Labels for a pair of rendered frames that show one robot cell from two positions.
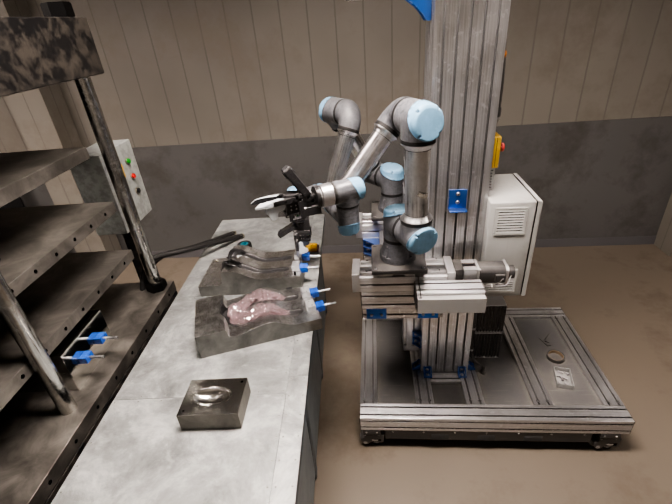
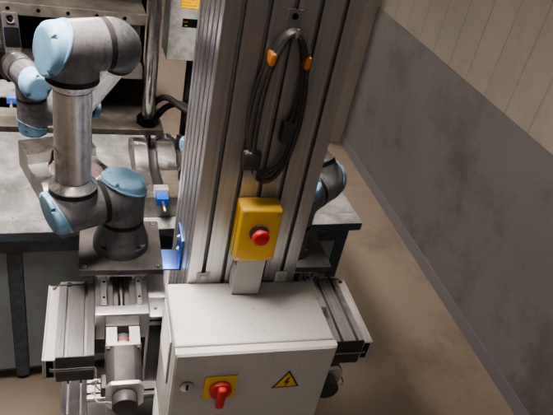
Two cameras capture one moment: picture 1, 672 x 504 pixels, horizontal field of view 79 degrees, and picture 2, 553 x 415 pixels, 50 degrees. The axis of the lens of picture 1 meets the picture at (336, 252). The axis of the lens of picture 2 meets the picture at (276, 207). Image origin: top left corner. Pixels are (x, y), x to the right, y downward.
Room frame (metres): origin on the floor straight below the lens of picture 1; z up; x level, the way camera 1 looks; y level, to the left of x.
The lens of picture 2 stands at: (1.23, -1.60, 2.12)
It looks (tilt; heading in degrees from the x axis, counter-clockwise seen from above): 33 degrees down; 63
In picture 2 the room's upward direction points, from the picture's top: 13 degrees clockwise
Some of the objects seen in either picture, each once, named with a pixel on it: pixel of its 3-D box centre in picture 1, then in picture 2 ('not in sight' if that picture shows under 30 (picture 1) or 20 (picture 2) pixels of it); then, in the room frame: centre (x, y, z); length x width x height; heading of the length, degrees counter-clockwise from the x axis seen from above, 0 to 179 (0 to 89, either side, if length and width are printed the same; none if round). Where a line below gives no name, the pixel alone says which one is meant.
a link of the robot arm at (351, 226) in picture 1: (346, 216); (38, 114); (1.27, -0.05, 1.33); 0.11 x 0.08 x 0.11; 19
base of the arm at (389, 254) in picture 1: (397, 246); (121, 230); (1.47, -0.26, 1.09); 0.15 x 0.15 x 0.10
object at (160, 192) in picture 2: (306, 267); (162, 200); (1.68, 0.15, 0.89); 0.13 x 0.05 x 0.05; 86
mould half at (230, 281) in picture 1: (254, 268); (168, 166); (1.76, 0.42, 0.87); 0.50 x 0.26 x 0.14; 86
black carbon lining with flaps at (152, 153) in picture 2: (255, 260); (166, 157); (1.75, 0.40, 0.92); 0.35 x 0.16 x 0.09; 86
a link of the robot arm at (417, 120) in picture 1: (416, 181); (73, 134); (1.34, -0.30, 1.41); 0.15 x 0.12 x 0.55; 19
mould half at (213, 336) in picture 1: (258, 313); (74, 180); (1.40, 0.36, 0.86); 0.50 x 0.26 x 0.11; 104
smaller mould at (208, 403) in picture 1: (215, 403); not in sight; (0.95, 0.45, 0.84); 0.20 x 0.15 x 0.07; 86
